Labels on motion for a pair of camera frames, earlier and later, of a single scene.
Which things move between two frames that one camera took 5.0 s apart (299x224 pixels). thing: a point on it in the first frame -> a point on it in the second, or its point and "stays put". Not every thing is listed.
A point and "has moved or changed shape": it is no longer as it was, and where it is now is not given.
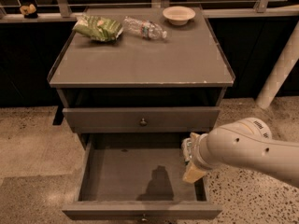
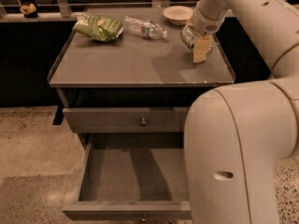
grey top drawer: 140,119 stays put
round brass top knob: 143,122 stays put
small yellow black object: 29,11 stays put
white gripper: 196,152 -> 206,25
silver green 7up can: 186,148 has moved or changed shape
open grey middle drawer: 136,176 stays put
